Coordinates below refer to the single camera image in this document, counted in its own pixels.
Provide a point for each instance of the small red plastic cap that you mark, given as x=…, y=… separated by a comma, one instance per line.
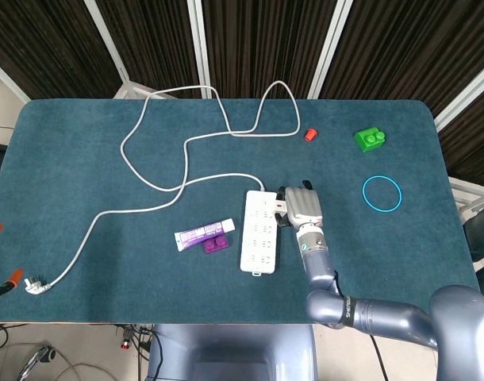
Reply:
x=310, y=134

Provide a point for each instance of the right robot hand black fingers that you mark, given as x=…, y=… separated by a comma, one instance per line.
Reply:
x=303, y=206

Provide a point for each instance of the white power strip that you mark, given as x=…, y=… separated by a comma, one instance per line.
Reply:
x=258, y=242

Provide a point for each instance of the chrome metal leg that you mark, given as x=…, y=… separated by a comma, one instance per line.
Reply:
x=35, y=359

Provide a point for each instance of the white metal rack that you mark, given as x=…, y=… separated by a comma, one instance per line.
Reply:
x=470, y=194

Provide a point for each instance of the grey-blue robot torso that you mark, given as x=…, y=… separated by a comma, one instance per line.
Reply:
x=226, y=341

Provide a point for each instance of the teal table cloth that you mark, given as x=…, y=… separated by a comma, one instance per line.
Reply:
x=107, y=258

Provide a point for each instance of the green building block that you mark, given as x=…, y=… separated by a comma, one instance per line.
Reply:
x=367, y=142

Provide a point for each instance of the purple white toothpaste tube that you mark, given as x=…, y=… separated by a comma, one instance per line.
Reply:
x=202, y=234

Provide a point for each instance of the right robot arm grey-blue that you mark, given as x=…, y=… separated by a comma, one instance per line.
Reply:
x=321, y=270

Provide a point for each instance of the purple building block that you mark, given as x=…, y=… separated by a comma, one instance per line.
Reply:
x=215, y=245

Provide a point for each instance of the dark slatted screen white frame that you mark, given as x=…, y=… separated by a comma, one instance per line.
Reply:
x=266, y=39

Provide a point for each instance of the red emergency button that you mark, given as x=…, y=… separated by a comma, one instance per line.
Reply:
x=125, y=344

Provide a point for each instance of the white charger cube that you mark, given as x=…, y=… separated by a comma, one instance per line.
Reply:
x=277, y=203

